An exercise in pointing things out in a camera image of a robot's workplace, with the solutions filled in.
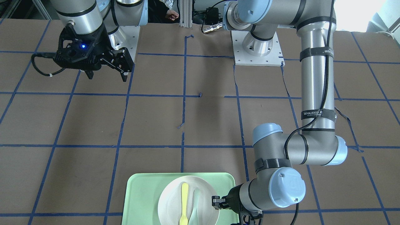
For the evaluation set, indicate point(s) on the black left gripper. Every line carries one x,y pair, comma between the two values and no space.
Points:
235,197

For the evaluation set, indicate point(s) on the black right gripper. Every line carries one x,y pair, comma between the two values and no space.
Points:
104,47

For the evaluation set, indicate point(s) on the white speckled round plate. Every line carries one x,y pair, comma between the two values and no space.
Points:
169,204

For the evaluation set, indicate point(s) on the yellow plastic fork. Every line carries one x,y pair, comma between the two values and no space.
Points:
184,200

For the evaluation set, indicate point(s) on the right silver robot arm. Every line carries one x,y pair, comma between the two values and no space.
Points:
87,15

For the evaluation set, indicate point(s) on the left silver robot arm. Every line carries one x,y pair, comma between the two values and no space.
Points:
277,183

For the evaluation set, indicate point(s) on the light green plastic spoon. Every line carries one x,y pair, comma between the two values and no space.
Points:
194,214

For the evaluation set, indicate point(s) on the light green plastic tray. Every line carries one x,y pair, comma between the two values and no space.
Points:
144,190

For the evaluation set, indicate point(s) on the person in black shirt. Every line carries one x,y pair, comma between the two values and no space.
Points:
159,13

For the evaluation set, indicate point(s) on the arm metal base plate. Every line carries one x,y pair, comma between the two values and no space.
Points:
126,36
248,51

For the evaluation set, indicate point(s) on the aluminium frame post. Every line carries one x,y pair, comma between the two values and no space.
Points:
186,13

